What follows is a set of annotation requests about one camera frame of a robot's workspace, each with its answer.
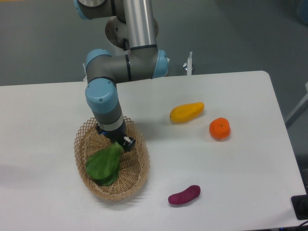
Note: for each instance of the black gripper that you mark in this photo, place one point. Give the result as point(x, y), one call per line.
point(117, 132)

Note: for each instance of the green bok choy vegetable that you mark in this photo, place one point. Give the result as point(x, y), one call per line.
point(103, 166)

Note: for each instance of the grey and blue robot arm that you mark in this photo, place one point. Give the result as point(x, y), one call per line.
point(135, 29)

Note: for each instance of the woven wicker basket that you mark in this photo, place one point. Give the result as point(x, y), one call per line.
point(134, 165)

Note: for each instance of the yellow mango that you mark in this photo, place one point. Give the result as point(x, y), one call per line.
point(186, 112)

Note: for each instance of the purple sweet potato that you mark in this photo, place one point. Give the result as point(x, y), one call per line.
point(186, 196)

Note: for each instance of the orange tangerine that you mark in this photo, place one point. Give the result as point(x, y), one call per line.
point(220, 128)

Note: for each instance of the black device at table edge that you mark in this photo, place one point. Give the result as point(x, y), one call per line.
point(300, 206)

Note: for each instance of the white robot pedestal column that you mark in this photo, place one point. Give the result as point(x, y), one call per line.
point(120, 51)

